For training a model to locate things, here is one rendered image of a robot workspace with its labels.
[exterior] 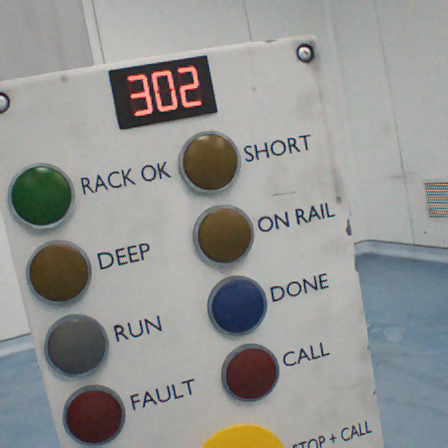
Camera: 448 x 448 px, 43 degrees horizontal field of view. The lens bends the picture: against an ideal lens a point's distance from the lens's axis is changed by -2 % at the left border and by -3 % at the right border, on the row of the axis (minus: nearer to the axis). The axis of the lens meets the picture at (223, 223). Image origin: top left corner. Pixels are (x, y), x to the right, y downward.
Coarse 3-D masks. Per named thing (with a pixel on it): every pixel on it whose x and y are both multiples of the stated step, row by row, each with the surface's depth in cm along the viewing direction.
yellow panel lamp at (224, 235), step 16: (224, 208) 28; (208, 224) 27; (224, 224) 27; (240, 224) 28; (208, 240) 27; (224, 240) 28; (240, 240) 28; (208, 256) 28; (224, 256) 28; (240, 256) 28
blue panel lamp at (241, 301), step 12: (228, 288) 28; (240, 288) 28; (252, 288) 28; (216, 300) 28; (228, 300) 28; (240, 300) 28; (252, 300) 28; (216, 312) 28; (228, 312) 28; (240, 312) 28; (252, 312) 28; (228, 324) 28; (240, 324) 28; (252, 324) 28
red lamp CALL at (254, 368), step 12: (240, 360) 28; (252, 360) 28; (264, 360) 29; (228, 372) 28; (240, 372) 28; (252, 372) 28; (264, 372) 29; (228, 384) 28; (240, 384) 28; (252, 384) 28; (264, 384) 29; (240, 396) 28; (252, 396) 29
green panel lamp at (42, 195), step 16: (32, 176) 25; (48, 176) 25; (64, 176) 26; (16, 192) 25; (32, 192) 25; (48, 192) 25; (64, 192) 26; (16, 208) 25; (32, 208) 25; (48, 208) 25; (64, 208) 26; (48, 224) 26
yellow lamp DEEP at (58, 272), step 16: (48, 256) 26; (64, 256) 26; (80, 256) 26; (32, 272) 26; (48, 272) 26; (64, 272) 26; (80, 272) 26; (48, 288) 26; (64, 288) 26; (80, 288) 26
